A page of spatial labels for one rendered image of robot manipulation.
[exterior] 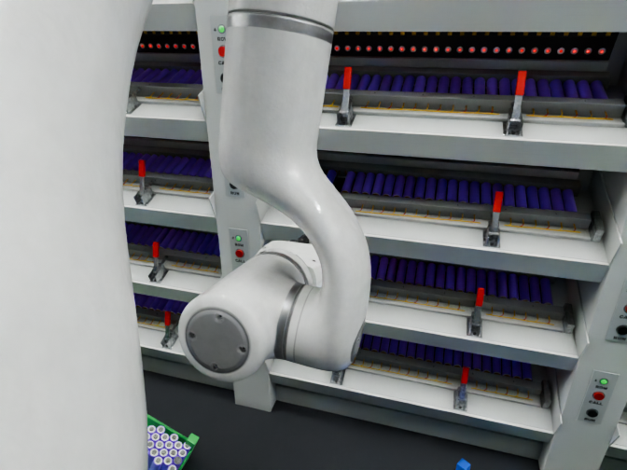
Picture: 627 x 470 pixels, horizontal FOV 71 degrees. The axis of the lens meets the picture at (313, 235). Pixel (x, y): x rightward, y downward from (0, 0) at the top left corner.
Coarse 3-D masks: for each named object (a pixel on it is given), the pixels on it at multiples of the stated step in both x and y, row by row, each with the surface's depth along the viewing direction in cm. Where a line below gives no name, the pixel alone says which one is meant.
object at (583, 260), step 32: (352, 160) 93; (384, 160) 91; (416, 160) 89; (448, 160) 88; (288, 224) 85; (384, 224) 82; (416, 224) 81; (480, 224) 80; (512, 224) 79; (608, 224) 73; (416, 256) 81; (448, 256) 79; (480, 256) 77; (512, 256) 75; (544, 256) 73; (576, 256) 72; (608, 256) 71
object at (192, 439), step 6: (150, 420) 94; (156, 420) 94; (156, 426) 94; (168, 426) 94; (168, 432) 94; (174, 432) 94; (180, 438) 94; (186, 438) 93; (192, 438) 91; (198, 438) 92; (192, 444) 91; (186, 456) 91; (186, 462) 94; (180, 468) 88
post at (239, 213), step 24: (216, 0) 71; (216, 96) 78; (216, 120) 80; (216, 144) 81; (216, 168) 84; (216, 192) 86; (216, 216) 88; (240, 216) 87; (264, 240) 90; (240, 384) 106; (264, 384) 104; (264, 408) 108
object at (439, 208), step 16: (368, 208) 85; (384, 208) 84; (400, 208) 83; (416, 208) 82; (432, 208) 82; (448, 208) 81; (464, 208) 80; (480, 208) 79; (512, 208) 79; (528, 208) 78; (544, 224) 78; (560, 224) 77; (576, 224) 76
